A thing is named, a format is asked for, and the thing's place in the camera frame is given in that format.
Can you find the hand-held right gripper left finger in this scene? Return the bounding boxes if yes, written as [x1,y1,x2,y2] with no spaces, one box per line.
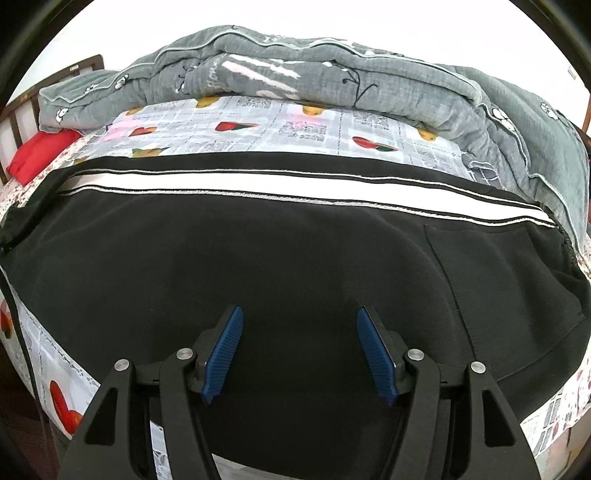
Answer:
[56,305,245,480]

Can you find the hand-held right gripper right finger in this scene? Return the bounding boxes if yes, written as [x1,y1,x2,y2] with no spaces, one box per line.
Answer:
[356,305,539,480]

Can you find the black pants with white stripe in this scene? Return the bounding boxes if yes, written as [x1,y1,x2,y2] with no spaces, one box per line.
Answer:
[0,154,587,480]

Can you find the fruit print sheet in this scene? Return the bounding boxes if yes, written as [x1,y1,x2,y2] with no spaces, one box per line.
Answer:
[0,95,591,480]

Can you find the red pillow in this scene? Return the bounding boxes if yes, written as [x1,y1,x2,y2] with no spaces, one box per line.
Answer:
[8,129,81,185]

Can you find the grey quilt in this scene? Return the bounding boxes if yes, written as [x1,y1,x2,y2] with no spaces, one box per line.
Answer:
[38,25,591,241]

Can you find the brown wooden headboard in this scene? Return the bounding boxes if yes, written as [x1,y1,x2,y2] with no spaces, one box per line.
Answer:
[0,54,105,183]

